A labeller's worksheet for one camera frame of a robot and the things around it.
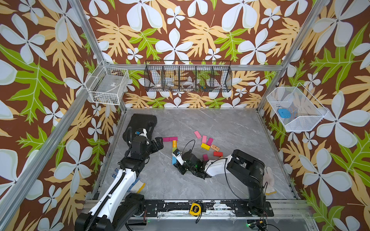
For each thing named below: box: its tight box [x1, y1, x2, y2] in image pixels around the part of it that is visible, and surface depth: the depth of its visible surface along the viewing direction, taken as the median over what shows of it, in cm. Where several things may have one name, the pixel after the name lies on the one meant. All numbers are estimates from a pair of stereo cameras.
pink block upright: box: [201, 135, 208, 144], surface depth 103 cm
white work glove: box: [263, 166, 278, 195], surface depth 86 cm
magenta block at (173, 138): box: [169, 136, 178, 142], surface depth 103 cm
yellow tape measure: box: [188, 202, 202, 217], surface depth 74 cm
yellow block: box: [200, 142, 211, 151], surface depth 100 cm
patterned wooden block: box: [210, 144, 221, 153], surface depth 98 cm
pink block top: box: [193, 130, 202, 140], surface depth 106 cm
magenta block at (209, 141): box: [206, 137, 214, 146], surface depth 103 cm
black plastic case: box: [122, 113, 158, 144], surface depth 107 cm
